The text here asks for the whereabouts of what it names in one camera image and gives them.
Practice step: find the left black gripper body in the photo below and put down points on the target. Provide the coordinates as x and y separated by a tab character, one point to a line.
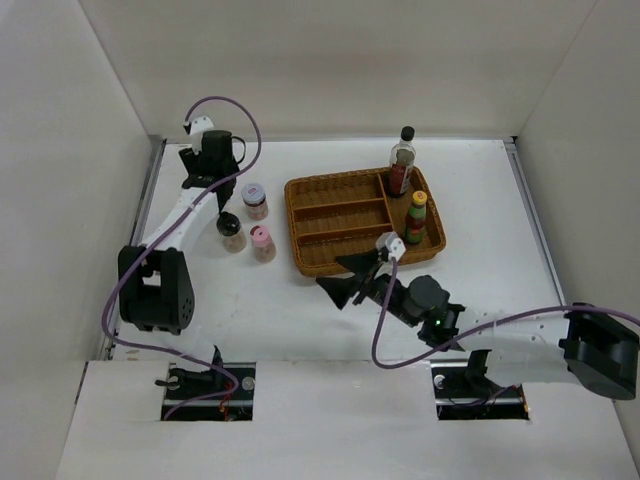
193	160

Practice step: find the brown wicker divided tray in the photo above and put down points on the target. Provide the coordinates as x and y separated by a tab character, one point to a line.
343	213

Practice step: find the red-white-lid spice jar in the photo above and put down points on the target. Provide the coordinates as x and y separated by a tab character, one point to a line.
254	198

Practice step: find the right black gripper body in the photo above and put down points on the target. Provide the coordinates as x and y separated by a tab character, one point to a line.
373	286

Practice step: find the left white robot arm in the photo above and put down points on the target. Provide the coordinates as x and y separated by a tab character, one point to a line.
157	293

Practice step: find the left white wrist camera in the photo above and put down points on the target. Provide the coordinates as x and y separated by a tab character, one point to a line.
198	125

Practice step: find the pink-cap spice shaker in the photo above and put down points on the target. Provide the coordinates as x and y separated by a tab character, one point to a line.
263	246

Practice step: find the black-cap spice shaker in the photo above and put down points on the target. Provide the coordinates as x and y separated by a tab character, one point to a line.
231	231

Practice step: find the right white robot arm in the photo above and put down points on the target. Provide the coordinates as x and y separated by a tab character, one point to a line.
580	343

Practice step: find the green-label yellow-cap sauce bottle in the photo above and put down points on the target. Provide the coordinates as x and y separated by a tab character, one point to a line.
415	219

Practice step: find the tall red-label sauce bottle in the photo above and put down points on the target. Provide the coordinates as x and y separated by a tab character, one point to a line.
401	163

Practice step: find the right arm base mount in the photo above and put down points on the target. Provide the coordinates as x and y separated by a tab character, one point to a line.
464	393

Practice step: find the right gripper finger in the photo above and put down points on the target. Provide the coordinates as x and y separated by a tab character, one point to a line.
361	263
341	290

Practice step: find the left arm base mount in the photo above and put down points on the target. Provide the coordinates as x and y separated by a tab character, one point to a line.
206	395

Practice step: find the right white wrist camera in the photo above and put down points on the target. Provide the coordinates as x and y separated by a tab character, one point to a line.
390	247

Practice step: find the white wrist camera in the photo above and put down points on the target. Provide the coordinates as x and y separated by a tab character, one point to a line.
390	247
198	125

